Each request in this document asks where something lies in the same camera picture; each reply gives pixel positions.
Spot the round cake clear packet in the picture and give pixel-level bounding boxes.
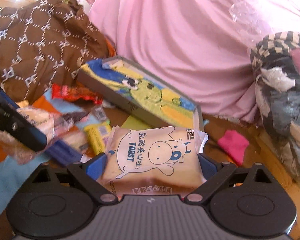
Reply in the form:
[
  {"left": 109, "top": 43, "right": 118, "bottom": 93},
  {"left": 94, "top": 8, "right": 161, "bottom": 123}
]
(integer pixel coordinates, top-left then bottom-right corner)
[{"left": 0, "top": 106, "right": 75, "bottom": 165}]

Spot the grey tray with cartoon liner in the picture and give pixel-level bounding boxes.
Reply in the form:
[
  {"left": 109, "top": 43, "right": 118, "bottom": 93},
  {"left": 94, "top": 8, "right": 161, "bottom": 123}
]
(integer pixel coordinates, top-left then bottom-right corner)
[{"left": 77, "top": 56, "right": 203, "bottom": 130}]

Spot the toast bread packet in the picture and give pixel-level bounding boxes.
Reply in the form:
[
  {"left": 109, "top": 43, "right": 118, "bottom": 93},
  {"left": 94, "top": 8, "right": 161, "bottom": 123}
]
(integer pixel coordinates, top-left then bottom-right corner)
[{"left": 97, "top": 126, "right": 209, "bottom": 197}]

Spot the colourful cartoon blanket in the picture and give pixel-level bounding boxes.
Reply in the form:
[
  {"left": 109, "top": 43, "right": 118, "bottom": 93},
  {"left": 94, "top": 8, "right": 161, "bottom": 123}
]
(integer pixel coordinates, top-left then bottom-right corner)
[{"left": 0, "top": 89, "right": 251, "bottom": 240}]

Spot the clear bag of clothes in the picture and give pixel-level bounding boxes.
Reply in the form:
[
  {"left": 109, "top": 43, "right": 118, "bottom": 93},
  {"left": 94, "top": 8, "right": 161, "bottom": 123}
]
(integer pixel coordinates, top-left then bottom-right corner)
[{"left": 229, "top": 1, "right": 300, "bottom": 179}]

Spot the red snack packet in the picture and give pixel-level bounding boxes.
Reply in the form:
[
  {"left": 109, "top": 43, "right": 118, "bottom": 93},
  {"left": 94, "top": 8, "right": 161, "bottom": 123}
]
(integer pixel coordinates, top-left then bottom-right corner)
[{"left": 51, "top": 83, "right": 103, "bottom": 105}]

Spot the blue white long packet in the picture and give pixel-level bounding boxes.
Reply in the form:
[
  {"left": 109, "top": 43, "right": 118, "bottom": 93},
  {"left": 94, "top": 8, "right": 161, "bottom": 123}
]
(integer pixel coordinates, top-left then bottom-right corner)
[{"left": 44, "top": 139, "right": 88, "bottom": 166}]

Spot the pink sheet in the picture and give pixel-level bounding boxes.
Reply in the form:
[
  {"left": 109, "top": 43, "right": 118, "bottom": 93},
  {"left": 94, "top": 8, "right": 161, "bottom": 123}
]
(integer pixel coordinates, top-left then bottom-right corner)
[{"left": 86, "top": 0, "right": 300, "bottom": 122}]

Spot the brown PF patterned quilt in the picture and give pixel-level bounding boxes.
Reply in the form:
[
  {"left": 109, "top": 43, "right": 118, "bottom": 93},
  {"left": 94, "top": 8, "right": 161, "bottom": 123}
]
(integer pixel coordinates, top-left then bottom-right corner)
[{"left": 0, "top": 0, "right": 115, "bottom": 103}]

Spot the yellow snack bar packet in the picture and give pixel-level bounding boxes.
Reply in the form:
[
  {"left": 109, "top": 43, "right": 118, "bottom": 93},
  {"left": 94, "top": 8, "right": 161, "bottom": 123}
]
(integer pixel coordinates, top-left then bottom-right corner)
[{"left": 83, "top": 123, "right": 111, "bottom": 155}]

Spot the dark dried snack clear wrapper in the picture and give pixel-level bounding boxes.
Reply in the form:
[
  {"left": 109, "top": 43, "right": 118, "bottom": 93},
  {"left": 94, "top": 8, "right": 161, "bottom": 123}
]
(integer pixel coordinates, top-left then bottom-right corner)
[{"left": 61, "top": 104, "right": 110, "bottom": 129}]

